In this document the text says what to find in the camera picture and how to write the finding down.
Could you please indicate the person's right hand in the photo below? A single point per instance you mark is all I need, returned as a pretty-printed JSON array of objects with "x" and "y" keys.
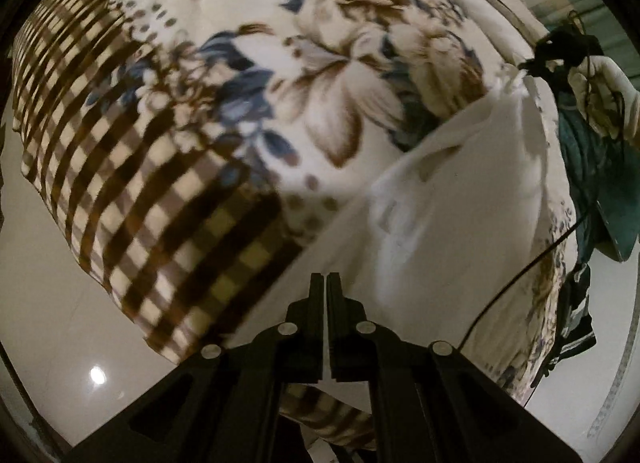
[{"x": 607, "y": 93}]

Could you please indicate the white pillow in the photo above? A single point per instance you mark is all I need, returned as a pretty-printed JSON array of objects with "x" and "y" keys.
[{"x": 492, "y": 18}]

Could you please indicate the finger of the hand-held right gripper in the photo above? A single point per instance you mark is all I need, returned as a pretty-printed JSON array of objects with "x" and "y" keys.
[{"x": 531, "y": 65}]

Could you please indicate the white small garment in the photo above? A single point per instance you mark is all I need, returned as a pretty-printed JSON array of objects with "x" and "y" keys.
[{"x": 450, "y": 223}]

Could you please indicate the dark striped cloth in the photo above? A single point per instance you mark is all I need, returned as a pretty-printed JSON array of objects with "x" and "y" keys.
[{"x": 572, "y": 318}]

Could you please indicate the floral checked blanket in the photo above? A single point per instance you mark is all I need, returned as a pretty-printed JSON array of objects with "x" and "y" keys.
[{"x": 210, "y": 108}]

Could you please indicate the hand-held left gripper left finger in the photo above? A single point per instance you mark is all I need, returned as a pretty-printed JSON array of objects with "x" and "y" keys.
[{"x": 316, "y": 303}]

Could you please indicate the person's teal clothing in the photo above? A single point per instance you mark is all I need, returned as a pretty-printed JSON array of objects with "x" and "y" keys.
[{"x": 607, "y": 193}]

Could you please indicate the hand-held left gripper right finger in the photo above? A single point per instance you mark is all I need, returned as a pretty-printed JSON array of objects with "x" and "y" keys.
[{"x": 334, "y": 303}]

